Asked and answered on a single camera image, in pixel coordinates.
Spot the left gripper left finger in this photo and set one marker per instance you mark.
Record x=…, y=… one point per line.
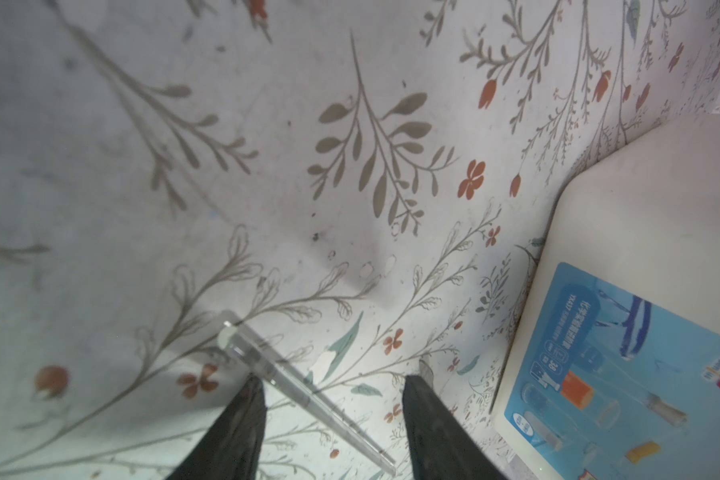
x=231, y=448

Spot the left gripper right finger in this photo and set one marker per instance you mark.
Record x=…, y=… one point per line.
x=439, y=447

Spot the white plastic bin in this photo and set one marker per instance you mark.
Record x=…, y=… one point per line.
x=614, y=372

